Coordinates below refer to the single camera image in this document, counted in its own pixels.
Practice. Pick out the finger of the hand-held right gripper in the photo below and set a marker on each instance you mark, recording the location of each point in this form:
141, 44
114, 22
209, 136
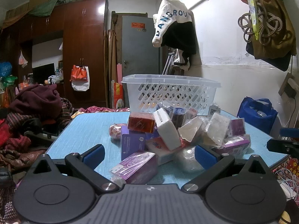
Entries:
280, 145
289, 132

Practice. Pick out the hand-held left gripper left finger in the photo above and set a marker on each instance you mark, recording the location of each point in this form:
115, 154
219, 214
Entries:
93, 156

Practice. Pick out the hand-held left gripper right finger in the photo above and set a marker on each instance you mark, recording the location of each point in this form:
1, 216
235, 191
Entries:
205, 156

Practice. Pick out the plastic-wrapped white jar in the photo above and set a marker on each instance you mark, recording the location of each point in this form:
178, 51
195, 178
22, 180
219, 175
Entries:
186, 159

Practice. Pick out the cream soap bar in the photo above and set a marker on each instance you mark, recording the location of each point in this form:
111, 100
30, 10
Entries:
190, 130

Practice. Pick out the pink-red round packet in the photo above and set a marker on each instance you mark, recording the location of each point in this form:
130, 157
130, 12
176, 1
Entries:
115, 130

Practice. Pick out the white soap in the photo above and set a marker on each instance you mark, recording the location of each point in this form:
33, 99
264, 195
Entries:
218, 123

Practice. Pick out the small purple box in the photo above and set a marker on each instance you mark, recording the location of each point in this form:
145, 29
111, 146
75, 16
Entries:
237, 126

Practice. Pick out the white tissue packet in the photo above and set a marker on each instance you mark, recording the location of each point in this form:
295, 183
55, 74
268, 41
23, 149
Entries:
156, 145
167, 133

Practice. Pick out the dark purple box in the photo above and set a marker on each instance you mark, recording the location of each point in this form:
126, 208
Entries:
179, 119

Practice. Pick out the purple packet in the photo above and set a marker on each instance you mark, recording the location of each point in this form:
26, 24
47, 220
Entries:
137, 168

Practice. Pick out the orange-brown soap box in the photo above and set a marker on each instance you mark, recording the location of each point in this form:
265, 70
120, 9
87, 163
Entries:
141, 122

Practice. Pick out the white plastic basket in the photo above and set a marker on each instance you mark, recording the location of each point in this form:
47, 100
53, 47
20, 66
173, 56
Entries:
168, 93

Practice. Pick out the red printed cloth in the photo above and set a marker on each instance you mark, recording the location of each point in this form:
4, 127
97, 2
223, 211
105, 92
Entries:
292, 168

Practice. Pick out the blue fabric bag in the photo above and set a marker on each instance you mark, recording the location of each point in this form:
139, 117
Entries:
252, 119

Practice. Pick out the pink floral blanket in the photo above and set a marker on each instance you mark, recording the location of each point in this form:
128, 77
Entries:
100, 109

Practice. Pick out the small black-white box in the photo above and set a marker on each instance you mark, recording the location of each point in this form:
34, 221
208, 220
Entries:
213, 109

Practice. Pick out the heap of clothes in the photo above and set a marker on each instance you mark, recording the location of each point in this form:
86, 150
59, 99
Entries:
64, 112

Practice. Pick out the orange printed sack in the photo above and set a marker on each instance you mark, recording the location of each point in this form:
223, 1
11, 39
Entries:
118, 95

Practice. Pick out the orange and white plastic bags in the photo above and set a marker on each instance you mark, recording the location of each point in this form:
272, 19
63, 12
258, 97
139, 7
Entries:
81, 86

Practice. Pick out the dark hanging bag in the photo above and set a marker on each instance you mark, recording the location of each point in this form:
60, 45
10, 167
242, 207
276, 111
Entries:
278, 61

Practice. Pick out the brown jacket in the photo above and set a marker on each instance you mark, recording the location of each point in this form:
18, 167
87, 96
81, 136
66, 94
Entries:
14, 159

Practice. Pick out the maroon garment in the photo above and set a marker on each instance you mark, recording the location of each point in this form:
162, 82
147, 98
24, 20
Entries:
35, 100

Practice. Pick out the red knitted cloth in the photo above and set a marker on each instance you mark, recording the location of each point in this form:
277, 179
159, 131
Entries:
14, 140

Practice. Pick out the orange plastic bag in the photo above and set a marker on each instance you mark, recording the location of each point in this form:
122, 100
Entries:
78, 73

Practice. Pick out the pink board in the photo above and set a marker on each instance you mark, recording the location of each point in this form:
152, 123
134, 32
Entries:
119, 74

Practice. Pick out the brown hanging bag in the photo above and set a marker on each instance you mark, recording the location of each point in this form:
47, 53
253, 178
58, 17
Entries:
280, 39

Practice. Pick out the wooden planks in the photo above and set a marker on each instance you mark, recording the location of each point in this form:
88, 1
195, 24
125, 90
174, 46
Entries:
111, 63

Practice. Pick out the black monitor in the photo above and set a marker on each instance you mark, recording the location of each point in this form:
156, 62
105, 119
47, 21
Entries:
43, 73

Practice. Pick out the metal crutches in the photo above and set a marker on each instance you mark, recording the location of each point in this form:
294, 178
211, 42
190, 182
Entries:
168, 60

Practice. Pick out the brown wooden wardrobe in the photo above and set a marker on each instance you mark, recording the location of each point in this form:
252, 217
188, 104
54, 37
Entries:
84, 46

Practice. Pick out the green bag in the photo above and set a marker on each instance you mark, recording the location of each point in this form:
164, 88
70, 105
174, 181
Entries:
10, 80

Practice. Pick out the grey door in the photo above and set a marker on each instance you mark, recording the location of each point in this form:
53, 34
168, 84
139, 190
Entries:
140, 51

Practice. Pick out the small white plastic bag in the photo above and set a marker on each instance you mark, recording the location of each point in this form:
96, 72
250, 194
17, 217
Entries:
22, 59

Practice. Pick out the black garment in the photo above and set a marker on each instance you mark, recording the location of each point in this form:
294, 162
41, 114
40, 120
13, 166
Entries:
179, 37

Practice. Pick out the blue net bag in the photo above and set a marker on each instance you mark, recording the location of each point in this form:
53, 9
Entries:
4, 68

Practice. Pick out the yellow-green strip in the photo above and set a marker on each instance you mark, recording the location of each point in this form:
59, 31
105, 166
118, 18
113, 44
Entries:
253, 4

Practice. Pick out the white lettered hoodie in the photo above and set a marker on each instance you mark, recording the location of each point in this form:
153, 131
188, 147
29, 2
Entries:
168, 11

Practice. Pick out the green cloth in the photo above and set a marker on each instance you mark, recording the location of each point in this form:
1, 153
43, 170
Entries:
46, 7

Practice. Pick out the wall socket with charger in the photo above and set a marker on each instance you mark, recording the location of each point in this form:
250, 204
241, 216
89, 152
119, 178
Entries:
289, 86

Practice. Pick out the black plastic frame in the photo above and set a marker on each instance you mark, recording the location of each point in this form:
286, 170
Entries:
39, 130

